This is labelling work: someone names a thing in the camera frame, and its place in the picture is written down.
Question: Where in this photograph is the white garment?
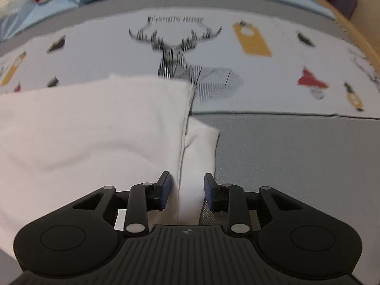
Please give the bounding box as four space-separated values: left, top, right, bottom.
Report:
0 76 220 262

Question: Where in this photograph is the grey mattress sheet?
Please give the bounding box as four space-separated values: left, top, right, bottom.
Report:
0 0 380 285

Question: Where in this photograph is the printed blanket with deer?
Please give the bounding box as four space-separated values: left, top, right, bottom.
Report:
0 4 380 118

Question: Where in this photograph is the wooden bed frame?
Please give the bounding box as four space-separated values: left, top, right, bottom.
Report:
285 0 380 75

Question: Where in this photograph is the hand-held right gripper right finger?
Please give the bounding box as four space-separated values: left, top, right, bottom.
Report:
203 173 301 238

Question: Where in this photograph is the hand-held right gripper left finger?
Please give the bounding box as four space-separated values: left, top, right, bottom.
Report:
72 171 173 238

